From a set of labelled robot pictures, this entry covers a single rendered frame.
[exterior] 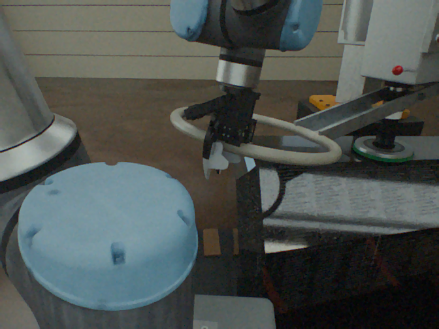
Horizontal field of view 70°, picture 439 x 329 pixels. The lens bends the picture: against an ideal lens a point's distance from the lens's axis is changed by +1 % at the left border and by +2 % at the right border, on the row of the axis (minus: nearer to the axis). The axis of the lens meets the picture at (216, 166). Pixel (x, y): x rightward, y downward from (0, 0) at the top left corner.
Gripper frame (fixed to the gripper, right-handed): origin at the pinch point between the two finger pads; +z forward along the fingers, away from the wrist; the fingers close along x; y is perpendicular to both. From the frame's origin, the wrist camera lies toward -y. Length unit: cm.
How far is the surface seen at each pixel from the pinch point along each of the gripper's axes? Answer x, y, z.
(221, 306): -19.1, 16.4, 15.8
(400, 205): 67, 46, 15
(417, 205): 71, 52, 14
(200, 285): 62, -24, 91
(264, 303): -14.8, 22.9, 14.4
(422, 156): 86, 49, -1
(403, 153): 77, 42, -2
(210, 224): 112, -49, 86
